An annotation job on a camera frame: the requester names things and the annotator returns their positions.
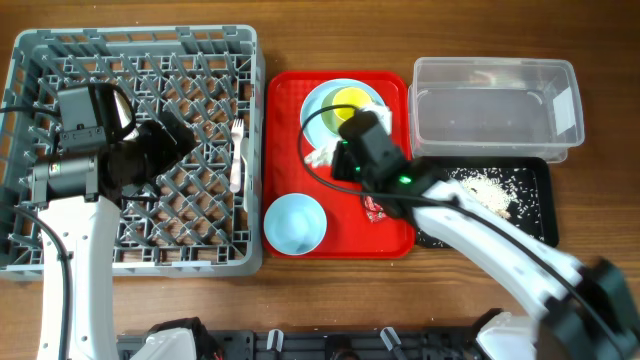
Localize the white plastic fork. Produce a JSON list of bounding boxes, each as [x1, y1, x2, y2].
[[230, 118, 245, 193]]

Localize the light green bowl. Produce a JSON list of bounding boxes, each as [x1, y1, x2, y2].
[[321, 87, 344, 135]]

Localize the grey plastic dishwasher rack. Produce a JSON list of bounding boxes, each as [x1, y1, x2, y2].
[[1, 25, 265, 281]]

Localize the black plastic waste tray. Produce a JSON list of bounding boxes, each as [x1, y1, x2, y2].
[[430, 156, 559, 247]]

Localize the rice and food scraps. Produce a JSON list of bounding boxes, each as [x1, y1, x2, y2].
[[445, 167, 545, 241]]

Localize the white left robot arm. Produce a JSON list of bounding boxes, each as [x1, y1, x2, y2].
[[32, 113, 196, 359]]

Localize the light blue plate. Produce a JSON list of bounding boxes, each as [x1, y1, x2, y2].
[[300, 78, 385, 149]]

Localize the white paper napkin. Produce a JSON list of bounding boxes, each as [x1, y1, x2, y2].
[[304, 104, 392, 168]]

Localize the red plastic serving tray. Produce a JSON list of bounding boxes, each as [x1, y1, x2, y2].
[[262, 71, 415, 259]]

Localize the light blue small bowl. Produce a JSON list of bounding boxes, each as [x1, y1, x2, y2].
[[263, 193, 328, 256]]

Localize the yellow plastic cup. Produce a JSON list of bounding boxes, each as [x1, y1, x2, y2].
[[331, 87, 373, 124]]

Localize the red plastic snack wrapper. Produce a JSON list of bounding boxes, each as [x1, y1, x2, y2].
[[362, 196, 387, 223]]

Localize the clear plastic waste bin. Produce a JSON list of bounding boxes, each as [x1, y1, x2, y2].
[[408, 57, 585, 163]]

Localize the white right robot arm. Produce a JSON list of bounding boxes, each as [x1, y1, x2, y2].
[[332, 141, 639, 359]]

